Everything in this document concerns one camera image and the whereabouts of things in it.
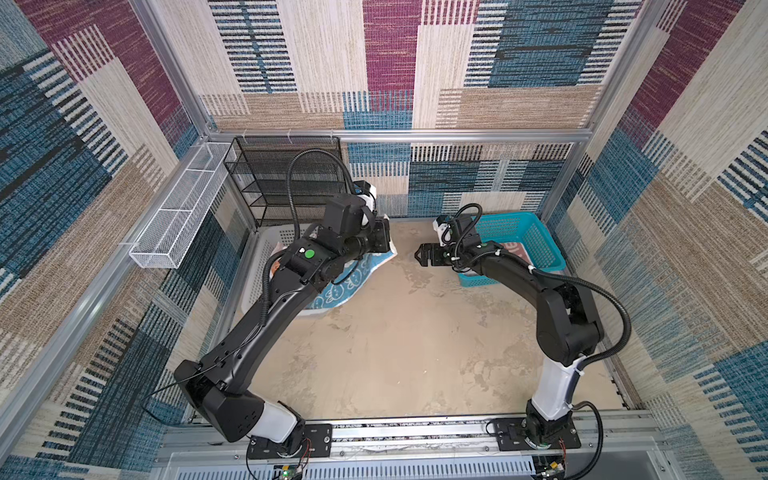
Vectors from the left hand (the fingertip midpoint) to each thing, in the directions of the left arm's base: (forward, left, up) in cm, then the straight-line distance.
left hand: (391, 221), depth 69 cm
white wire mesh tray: (+12, +67, -19) cm, 70 cm away
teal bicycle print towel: (-4, +16, -24) cm, 29 cm away
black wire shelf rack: (+40, +45, -14) cm, 62 cm away
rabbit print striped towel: (+19, -45, -34) cm, 60 cm away
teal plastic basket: (+25, -50, -31) cm, 64 cm away
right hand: (+9, -12, -25) cm, 29 cm away
